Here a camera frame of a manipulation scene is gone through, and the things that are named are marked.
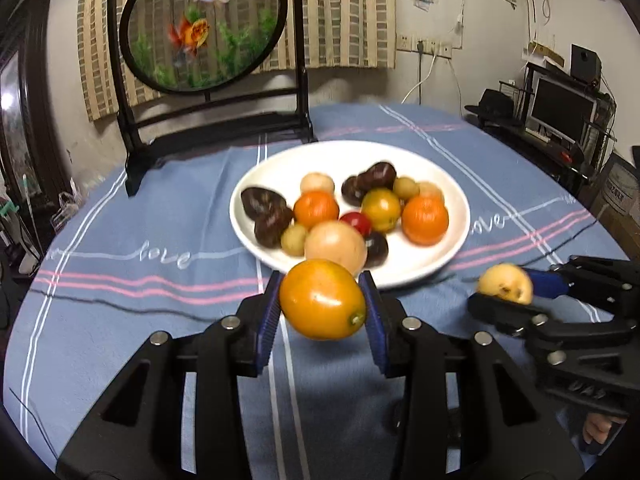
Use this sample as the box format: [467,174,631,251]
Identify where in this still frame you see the yellow-orange citrus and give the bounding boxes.
[279,259,367,342]

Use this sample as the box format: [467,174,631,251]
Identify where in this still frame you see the small pale cream persimmon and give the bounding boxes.
[300,172,335,196]

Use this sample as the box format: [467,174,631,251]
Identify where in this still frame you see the black computer desk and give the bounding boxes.
[465,110,616,196]

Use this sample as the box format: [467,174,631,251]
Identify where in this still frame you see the red cherry tomato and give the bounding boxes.
[339,211,372,237]

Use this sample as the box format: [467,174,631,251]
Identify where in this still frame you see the black speaker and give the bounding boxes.
[571,44,602,81]

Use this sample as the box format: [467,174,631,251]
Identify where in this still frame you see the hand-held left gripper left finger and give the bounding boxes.
[56,271,285,480]

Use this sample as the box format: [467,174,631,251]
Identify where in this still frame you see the beige checked curtain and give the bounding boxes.
[77,0,396,121]

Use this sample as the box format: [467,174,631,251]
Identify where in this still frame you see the orange tangerine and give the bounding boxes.
[401,196,450,247]
[293,191,340,231]

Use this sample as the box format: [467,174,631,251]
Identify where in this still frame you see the blue plaid tablecloth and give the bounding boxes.
[5,102,631,480]

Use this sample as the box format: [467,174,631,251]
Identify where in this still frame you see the dark carved wooden frame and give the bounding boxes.
[0,0,71,211]

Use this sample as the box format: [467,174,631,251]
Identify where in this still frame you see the white wall socket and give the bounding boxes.
[396,35,453,58]

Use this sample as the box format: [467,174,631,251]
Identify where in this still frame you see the small yellow longan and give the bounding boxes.
[280,223,309,257]
[392,176,421,200]

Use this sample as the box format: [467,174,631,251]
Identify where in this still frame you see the dark purple plum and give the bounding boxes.
[361,232,390,268]

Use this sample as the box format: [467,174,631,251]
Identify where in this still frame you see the dark purple wax apple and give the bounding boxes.
[341,175,371,207]
[357,161,397,191]
[240,186,287,221]
[253,206,295,249]

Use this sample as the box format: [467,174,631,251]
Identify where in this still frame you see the white power cable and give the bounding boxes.
[401,52,436,106]

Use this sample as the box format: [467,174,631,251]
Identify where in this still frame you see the computer monitor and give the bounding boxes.
[526,74,598,143]

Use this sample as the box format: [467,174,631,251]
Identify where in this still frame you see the round goldfish screen black stand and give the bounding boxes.
[107,0,317,198]

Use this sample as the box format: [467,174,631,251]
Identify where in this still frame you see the person's right hand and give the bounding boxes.
[582,410,628,456]

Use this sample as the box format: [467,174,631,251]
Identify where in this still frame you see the long yellow box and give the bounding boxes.
[522,40,566,67]

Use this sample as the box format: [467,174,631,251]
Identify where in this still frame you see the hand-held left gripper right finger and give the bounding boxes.
[357,270,586,480]

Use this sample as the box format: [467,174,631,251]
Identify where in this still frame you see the white oval plate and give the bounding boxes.
[229,140,472,290]

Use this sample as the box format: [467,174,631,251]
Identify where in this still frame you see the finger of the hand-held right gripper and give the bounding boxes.
[526,255,640,307]
[467,291,552,339]

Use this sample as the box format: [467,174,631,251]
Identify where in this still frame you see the clear plastic bag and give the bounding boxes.
[50,180,91,233]

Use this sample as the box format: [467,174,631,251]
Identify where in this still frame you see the printed cardboard box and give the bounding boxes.
[590,152,640,251]

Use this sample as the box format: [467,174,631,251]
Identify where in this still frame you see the yellow-green citrus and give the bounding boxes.
[361,188,402,233]

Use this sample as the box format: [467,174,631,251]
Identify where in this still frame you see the black hat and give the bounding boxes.
[465,89,516,121]

